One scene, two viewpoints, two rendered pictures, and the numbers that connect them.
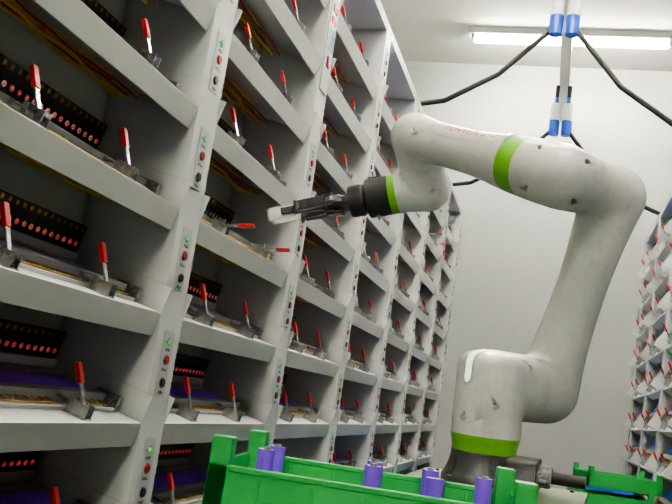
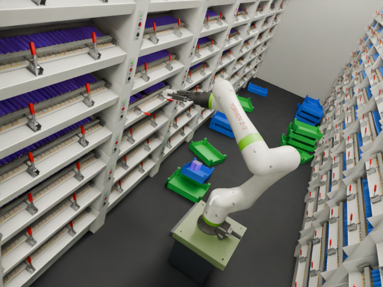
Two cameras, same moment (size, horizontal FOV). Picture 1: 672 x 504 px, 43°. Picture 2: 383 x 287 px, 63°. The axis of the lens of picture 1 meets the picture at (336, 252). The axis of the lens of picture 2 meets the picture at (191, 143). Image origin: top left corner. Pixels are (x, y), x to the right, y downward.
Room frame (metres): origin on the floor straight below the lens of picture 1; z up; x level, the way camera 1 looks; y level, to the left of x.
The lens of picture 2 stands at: (0.32, -0.05, 1.61)
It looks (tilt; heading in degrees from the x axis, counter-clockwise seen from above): 32 degrees down; 359
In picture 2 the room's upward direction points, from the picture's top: 20 degrees clockwise
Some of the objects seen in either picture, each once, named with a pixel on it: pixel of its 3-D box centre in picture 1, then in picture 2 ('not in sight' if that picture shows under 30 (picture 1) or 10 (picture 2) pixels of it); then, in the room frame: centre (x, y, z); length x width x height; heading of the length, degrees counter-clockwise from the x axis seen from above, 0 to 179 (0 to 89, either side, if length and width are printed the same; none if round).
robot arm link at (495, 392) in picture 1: (493, 400); (220, 205); (1.62, -0.34, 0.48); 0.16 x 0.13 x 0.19; 128
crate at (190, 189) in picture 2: not in sight; (188, 184); (2.25, -0.17, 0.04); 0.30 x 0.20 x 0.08; 75
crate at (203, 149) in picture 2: not in sight; (207, 151); (2.81, -0.27, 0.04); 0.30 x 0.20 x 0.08; 50
